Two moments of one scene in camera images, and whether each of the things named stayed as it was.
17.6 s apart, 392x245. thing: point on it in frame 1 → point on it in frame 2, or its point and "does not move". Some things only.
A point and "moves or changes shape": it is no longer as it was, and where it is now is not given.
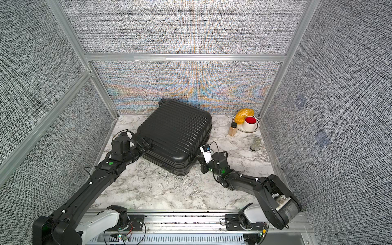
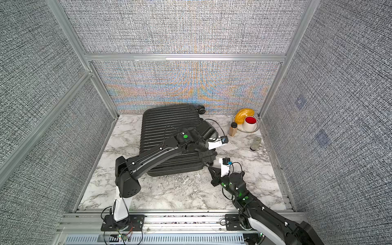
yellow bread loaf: x=241 y=114 does not move
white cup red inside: x=249 y=124 does not move
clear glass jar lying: x=256 y=142 does not move
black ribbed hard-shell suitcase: x=177 y=132 moves or changes shape
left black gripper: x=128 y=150 → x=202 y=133
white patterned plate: x=250 y=124 does not move
